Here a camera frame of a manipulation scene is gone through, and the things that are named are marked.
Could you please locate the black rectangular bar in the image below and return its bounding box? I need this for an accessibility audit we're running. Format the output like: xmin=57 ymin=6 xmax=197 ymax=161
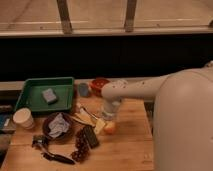
xmin=83 ymin=125 xmax=99 ymax=148

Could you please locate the black handled peeler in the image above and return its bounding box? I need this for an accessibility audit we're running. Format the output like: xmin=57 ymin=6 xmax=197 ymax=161
xmin=38 ymin=144 xmax=75 ymax=165

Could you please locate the wooden spatula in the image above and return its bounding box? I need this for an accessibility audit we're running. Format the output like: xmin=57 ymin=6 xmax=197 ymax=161
xmin=71 ymin=113 xmax=95 ymax=127

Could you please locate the wooden table frame right post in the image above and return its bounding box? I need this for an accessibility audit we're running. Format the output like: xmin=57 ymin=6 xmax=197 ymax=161
xmin=124 ymin=0 xmax=137 ymax=32

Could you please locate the blue small cup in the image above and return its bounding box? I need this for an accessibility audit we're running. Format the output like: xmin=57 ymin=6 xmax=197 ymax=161
xmin=78 ymin=83 xmax=89 ymax=97

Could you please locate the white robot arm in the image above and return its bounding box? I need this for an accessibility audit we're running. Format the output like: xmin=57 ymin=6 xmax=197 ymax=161
xmin=101 ymin=66 xmax=213 ymax=171

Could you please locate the dark brown bowl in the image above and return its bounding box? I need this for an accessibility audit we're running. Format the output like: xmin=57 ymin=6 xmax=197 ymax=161
xmin=42 ymin=112 xmax=74 ymax=141

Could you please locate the crumpled white cloth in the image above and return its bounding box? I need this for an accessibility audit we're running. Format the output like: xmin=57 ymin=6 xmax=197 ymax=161
xmin=48 ymin=113 xmax=69 ymax=138

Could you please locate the bunch of dark grapes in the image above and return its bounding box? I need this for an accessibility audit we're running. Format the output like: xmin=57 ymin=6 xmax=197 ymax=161
xmin=71 ymin=130 xmax=89 ymax=162

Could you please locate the white paper cup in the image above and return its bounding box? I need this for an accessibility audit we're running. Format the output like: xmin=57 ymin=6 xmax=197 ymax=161
xmin=13 ymin=108 xmax=35 ymax=129

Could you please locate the dark metal clip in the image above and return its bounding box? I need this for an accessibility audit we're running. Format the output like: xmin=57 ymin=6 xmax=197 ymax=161
xmin=32 ymin=135 xmax=49 ymax=148

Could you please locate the orange apple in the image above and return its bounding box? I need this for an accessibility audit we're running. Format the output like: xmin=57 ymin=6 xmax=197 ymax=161
xmin=104 ymin=121 xmax=116 ymax=135

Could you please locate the green plastic tray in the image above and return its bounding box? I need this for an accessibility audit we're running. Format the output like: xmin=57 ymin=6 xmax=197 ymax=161
xmin=15 ymin=77 xmax=74 ymax=114

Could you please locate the blue sponge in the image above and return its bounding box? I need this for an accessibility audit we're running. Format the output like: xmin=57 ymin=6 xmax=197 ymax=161
xmin=42 ymin=88 xmax=58 ymax=104

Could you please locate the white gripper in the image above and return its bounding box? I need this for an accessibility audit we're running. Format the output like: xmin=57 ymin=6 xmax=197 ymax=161
xmin=94 ymin=99 xmax=122 ymax=135

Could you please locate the wooden table frame left post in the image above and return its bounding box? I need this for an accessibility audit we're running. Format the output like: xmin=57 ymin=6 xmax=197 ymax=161
xmin=56 ymin=0 xmax=72 ymax=34

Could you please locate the wooden table frame post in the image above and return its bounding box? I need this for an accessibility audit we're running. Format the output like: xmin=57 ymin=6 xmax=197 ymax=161
xmin=124 ymin=0 xmax=137 ymax=32
xmin=56 ymin=0 xmax=72 ymax=34

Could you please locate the red bowl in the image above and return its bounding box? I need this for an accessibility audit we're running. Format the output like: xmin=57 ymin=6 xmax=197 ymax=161
xmin=89 ymin=78 xmax=109 ymax=97

